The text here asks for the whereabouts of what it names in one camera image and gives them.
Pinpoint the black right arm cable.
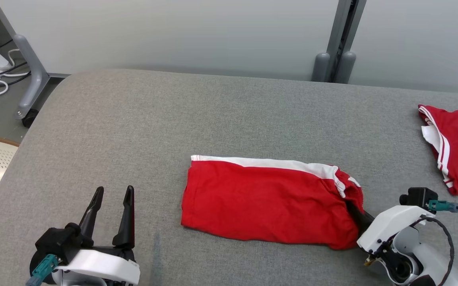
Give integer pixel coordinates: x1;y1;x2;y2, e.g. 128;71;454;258
412;182;458;286

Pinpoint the grey partition column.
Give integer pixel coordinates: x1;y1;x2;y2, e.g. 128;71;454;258
326;0;367;83

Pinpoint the red shorts white trim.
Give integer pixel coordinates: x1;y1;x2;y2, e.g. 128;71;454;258
180;155;367;251

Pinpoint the teal left cable connector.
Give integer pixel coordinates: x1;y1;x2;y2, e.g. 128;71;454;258
25;254;59;286

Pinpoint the thin black floor cable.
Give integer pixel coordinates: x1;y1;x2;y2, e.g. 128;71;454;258
0;38;31;87

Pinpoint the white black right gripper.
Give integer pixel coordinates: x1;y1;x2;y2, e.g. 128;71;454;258
346;201;436;255

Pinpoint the teal right cable connector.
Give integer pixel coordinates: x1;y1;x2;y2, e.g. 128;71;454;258
428;200;458;213

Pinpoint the grey metal table leg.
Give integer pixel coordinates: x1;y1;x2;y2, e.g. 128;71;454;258
0;0;70;120

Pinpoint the black table leg caster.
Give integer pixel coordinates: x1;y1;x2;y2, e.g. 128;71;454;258
21;108;39;128

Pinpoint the teal cable connector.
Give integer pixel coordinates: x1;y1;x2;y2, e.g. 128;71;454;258
428;200;458;213
25;254;59;286

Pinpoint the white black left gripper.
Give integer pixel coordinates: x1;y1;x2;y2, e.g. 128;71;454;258
52;186;141;286

